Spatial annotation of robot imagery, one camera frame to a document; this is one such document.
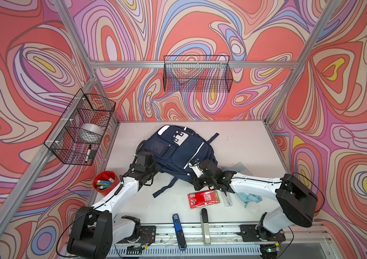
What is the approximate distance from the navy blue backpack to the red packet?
107 mm

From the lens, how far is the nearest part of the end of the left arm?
618 millimetres

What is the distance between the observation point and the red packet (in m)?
0.84

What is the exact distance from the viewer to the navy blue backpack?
877 millimetres

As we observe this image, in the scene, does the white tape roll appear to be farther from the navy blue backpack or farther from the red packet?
the red packet

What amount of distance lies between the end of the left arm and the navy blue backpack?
9 cm

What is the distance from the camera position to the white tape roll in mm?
714

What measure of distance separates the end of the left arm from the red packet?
0.84 ft

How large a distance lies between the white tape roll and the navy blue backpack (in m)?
0.26
